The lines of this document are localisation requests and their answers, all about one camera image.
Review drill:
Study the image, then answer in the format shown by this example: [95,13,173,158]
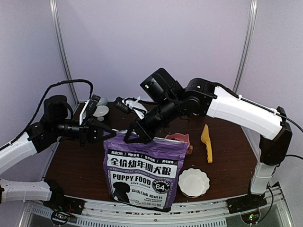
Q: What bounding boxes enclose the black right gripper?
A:
[123,95,181,145]

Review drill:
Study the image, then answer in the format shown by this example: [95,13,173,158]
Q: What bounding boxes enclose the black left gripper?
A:
[52,115,116,147]

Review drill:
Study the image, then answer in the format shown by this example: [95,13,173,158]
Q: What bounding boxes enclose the purple pet food bag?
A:
[103,131,188,212]

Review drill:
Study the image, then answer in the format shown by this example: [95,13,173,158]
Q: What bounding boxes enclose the yellow plastic scoop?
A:
[200,124,213,164]

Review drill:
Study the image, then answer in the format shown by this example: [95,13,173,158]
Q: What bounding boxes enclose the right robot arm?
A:
[122,68,293,209]

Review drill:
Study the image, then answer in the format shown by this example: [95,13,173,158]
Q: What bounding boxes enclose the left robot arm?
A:
[0,95,116,210]

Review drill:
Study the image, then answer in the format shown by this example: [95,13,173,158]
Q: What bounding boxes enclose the pink pet bowl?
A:
[165,133,190,146]

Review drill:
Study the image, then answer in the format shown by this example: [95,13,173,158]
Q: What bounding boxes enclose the dark bowl white inside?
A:
[93,105,109,121]

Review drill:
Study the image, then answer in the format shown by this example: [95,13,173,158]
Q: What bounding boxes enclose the white scalloped dish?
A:
[178,168,210,198]

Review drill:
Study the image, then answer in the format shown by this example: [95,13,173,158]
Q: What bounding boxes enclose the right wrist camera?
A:
[114,96,149,119]

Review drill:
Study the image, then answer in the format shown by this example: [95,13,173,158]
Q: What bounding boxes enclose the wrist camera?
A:
[114,96,149,119]
[79,95,101,126]

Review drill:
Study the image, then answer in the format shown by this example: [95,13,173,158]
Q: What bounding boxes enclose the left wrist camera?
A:
[79,95,101,126]

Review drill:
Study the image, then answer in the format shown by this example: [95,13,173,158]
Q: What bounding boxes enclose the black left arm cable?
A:
[0,79,95,152]

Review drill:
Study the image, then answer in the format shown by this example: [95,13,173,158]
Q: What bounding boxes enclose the aluminium front rail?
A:
[23,186,287,227]

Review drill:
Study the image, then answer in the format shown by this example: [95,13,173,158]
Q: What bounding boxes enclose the aluminium corner post left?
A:
[49,0,80,105]

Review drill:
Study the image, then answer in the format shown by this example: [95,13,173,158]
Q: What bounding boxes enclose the aluminium corner post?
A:
[49,0,80,105]
[232,0,258,93]

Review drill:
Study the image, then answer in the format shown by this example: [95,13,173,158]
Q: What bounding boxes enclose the aluminium corner post right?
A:
[232,0,258,93]

